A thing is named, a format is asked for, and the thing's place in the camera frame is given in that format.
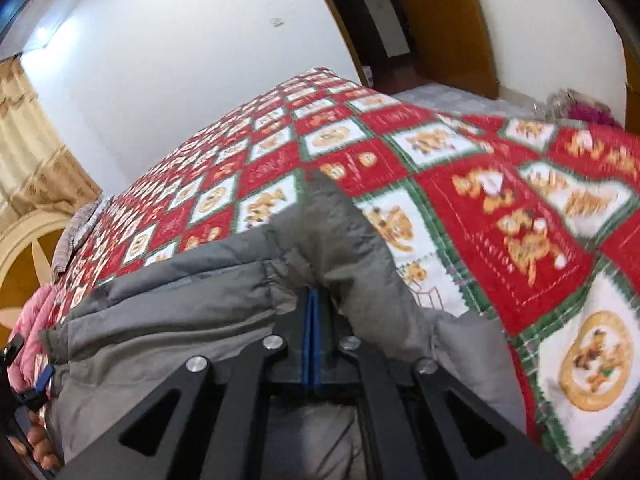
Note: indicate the white bin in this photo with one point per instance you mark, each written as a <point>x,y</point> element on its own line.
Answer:
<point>369,76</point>

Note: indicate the pink folded quilt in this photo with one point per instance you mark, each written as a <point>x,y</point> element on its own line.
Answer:
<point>37,320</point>

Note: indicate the magenta fluffy item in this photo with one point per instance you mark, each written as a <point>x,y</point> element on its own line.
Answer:
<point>585,112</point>

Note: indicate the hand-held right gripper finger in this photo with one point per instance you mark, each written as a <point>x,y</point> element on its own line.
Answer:
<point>315,340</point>
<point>306,340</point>

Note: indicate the beige patterned curtain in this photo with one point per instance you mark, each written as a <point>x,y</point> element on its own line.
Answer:
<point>30,160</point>

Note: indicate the striped pillow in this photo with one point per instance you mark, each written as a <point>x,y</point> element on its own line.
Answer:
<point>75,230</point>

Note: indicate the red printed bedspread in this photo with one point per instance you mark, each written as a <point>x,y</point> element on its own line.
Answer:
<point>500,240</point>

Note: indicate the brown wooden dresser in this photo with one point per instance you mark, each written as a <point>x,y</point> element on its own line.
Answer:
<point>634,90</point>

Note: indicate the white light switch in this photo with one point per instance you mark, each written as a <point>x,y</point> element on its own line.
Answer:
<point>276,22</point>

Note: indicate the brown wooden door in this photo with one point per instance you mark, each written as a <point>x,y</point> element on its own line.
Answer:
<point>440,25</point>

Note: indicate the brown door frame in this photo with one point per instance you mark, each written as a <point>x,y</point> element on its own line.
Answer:
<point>335,10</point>

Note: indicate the cream wooden headboard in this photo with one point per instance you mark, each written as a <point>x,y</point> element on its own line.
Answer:
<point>20,270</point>

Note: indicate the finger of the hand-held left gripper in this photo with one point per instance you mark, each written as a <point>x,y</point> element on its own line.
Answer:
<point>45,377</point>

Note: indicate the grey puffer jacket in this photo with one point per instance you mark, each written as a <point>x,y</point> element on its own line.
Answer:
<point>200,320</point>

